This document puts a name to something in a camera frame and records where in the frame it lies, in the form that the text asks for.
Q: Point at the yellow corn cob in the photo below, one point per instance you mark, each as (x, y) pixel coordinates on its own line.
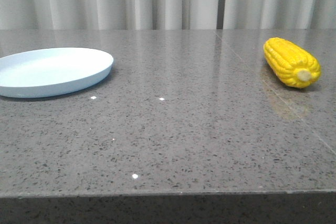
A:
(294, 66)

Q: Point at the light blue round plate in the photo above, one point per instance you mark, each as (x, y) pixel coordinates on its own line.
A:
(54, 71)

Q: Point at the white pleated curtain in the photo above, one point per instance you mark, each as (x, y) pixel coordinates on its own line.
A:
(167, 14)

